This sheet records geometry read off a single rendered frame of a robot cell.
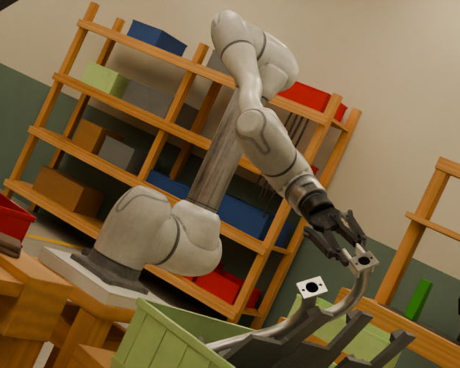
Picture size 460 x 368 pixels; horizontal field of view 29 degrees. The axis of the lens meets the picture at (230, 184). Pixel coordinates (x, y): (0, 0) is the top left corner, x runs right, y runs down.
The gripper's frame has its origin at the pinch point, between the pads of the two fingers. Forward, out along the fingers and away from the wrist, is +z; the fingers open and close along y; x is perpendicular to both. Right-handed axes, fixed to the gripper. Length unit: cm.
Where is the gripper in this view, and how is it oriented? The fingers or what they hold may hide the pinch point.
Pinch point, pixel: (358, 260)
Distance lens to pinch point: 199.9
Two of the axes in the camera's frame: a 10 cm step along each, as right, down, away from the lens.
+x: 0.3, 7.3, 6.9
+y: 9.0, -3.2, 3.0
